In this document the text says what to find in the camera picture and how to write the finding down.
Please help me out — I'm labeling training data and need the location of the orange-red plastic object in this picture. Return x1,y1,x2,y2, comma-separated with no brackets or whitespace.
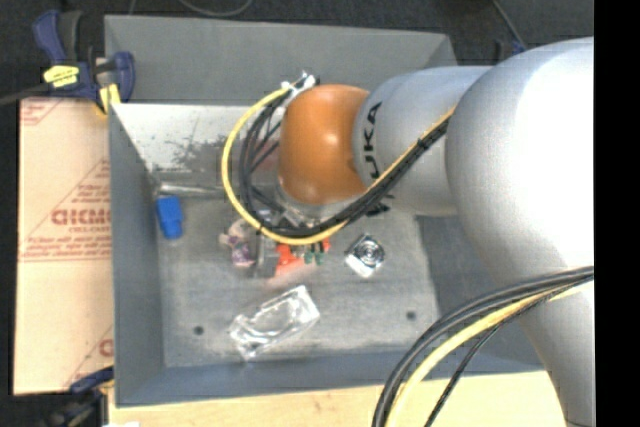
276,239,332,274

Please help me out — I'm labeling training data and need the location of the purple and white toy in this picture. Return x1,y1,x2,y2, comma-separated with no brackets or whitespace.
218,219,257,269

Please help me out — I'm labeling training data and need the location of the long clear glass dish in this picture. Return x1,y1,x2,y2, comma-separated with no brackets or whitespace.
228,284,322,363

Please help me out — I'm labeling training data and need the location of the grey metal bin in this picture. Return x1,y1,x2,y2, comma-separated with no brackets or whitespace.
103,13,551,407

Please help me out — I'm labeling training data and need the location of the clear bottle with blue cap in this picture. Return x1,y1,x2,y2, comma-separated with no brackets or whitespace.
148,175,186,240

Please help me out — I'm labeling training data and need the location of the brown cardboard board red print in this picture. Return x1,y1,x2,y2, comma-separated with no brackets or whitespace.
11,96,116,397

